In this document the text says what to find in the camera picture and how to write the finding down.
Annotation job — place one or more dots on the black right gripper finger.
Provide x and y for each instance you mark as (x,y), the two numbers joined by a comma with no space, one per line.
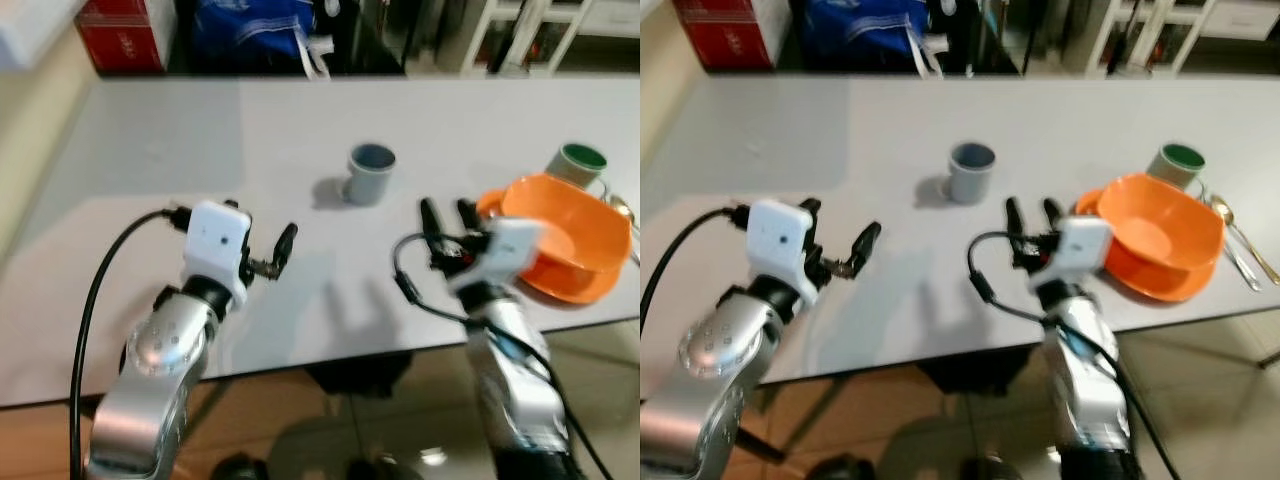
(1051,214)
(430,218)
(1014,216)
(468,216)

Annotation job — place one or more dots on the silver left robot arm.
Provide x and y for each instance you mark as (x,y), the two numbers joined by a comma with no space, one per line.
(160,345)
(712,350)

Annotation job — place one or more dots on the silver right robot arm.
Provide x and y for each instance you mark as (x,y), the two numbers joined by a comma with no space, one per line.
(515,380)
(1090,385)

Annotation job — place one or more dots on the grey cup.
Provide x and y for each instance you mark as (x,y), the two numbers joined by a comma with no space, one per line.
(371,178)
(971,176)

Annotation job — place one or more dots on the orange bowl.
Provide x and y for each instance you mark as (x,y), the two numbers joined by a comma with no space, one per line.
(575,228)
(1165,232)

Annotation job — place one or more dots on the beige cup with green inside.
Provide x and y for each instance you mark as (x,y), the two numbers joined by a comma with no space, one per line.
(1174,166)
(572,166)

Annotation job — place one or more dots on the orange plate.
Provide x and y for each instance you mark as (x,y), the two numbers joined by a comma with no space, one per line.
(1160,286)
(575,286)

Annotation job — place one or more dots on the black table base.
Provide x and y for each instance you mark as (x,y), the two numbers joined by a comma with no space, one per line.
(965,372)
(358,374)

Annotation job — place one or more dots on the gold spoon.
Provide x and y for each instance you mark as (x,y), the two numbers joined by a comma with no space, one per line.
(621,208)
(1240,232)

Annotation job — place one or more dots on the blue bag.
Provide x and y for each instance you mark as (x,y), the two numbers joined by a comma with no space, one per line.
(868,32)
(250,35)

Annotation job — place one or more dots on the white shelf rack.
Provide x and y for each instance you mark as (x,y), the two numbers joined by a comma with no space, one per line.
(1140,35)
(520,35)

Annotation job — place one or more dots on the red box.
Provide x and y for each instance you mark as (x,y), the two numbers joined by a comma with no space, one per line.
(722,32)
(125,35)

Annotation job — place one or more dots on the silver spoon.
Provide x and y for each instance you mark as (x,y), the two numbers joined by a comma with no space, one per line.
(1240,268)

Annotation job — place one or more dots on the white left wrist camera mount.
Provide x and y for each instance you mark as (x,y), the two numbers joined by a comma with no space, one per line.
(780,238)
(218,240)

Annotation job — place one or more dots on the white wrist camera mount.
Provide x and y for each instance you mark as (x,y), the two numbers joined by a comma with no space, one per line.
(218,240)
(498,255)
(1075,250)
(780,238)

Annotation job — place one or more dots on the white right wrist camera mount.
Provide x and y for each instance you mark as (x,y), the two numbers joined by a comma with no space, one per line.
(1075,250)
(498,255)

